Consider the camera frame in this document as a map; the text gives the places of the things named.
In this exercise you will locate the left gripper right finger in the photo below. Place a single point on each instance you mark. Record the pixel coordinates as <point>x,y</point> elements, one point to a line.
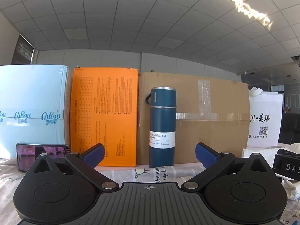
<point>216,165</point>

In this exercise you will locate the large brown cardboard box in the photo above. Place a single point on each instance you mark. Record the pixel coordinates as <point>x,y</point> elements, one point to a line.
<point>209,110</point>

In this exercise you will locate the cartoon print bed sheet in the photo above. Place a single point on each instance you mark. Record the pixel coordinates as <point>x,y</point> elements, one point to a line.
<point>11,177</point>

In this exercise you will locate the dark blue vacuum bottle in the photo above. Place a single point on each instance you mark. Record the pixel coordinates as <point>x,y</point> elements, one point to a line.
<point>162,126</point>

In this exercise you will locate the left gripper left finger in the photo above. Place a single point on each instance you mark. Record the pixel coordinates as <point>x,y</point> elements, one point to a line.
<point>84,165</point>

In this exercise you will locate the white garment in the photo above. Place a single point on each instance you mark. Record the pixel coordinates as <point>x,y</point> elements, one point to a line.
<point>291,186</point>

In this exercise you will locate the light blue Cabau carton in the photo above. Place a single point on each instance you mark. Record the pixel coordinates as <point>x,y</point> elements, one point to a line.
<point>35,106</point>

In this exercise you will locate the white paper shopping bag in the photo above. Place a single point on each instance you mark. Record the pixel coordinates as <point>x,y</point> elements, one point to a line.
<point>265,118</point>

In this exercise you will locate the orange cardboard box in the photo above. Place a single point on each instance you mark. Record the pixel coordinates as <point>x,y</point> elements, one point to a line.
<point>103,109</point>

